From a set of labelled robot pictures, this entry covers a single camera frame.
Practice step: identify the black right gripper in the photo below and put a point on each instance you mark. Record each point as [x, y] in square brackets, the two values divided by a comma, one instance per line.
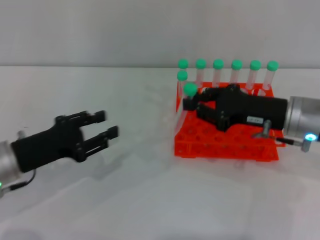
[250, 110]

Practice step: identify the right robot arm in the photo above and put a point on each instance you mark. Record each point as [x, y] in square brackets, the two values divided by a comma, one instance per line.
[302, 115]

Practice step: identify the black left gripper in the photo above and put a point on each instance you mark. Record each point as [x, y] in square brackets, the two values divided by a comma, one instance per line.
[50, 147]

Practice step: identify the green-capped test tube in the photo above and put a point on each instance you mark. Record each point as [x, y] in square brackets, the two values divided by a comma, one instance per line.
[236, 65]
[255, 65]
[183, 63]
[190, 90]
[272, 66]
[200, 64]
[218, 64]
[182, 75]

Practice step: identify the orange test tube rack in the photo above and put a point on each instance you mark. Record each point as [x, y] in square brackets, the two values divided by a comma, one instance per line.
[200, 142]

